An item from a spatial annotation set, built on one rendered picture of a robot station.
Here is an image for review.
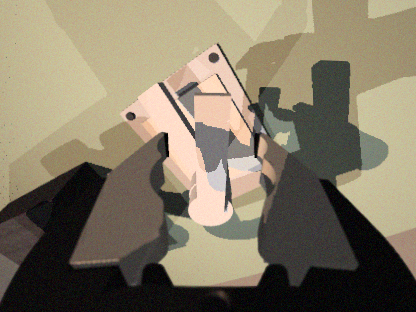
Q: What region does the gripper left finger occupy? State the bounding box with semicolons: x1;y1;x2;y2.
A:
0;132;169;312

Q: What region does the beige faucet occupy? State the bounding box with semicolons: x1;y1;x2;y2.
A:
137;74;260;226

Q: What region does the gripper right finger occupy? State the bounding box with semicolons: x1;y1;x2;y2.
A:
254;132;416;312

